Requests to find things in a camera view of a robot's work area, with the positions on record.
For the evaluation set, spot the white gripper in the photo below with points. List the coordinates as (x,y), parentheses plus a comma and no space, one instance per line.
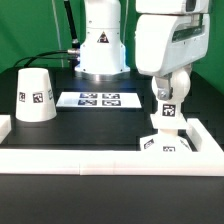
(166,43)

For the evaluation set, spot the white marker sheet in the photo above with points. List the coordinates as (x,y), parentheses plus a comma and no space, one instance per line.
(98,100)

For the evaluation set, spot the white lamp base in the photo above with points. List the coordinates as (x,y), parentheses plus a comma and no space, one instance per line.
(166,139)

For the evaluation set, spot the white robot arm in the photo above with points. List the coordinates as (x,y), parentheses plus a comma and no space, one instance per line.
(103,54)

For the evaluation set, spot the white lamp shade cone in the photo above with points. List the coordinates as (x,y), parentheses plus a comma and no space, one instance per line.
(34,101)

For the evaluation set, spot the white U-shaped frame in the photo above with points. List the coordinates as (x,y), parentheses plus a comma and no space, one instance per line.
(206,160)

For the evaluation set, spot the white lamp bulb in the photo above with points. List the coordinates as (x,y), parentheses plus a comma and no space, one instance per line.
(170,92)

